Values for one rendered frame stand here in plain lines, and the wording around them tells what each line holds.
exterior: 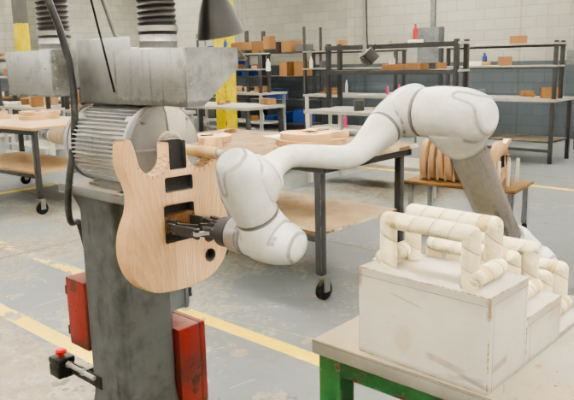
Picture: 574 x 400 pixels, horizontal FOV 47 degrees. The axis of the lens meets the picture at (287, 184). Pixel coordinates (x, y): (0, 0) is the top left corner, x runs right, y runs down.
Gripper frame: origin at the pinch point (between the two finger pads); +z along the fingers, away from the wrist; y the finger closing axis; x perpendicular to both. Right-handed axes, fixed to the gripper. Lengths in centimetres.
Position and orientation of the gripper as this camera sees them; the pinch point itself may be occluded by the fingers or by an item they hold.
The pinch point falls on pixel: (181, 222)
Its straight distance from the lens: 175.0
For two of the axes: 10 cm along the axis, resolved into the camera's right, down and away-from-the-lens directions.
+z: -7.4, -0.9, 6.6
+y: 6.7, -1.4, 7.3
